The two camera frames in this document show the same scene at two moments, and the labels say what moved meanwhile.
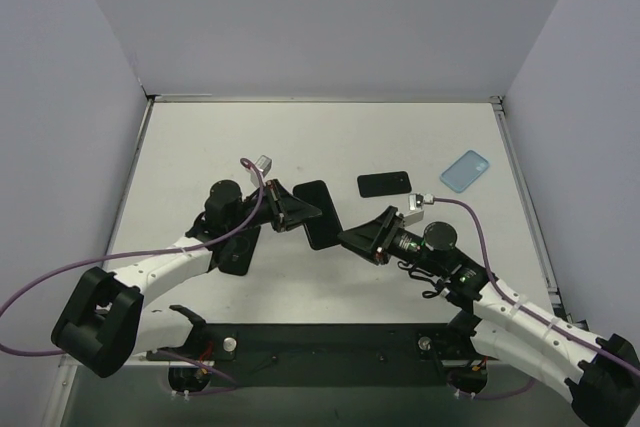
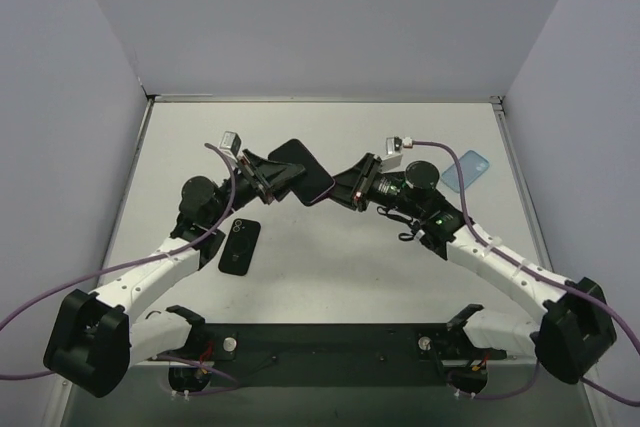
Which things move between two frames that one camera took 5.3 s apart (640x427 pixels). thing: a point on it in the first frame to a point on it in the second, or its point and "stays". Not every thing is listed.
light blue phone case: [464, 171] stays
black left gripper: [278, 205] to [255, 177]
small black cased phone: [321, 232] to [314, 182]
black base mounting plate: [329, 355] stays
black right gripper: [386, 235] to [367, 180]
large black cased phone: [234, 254] stays
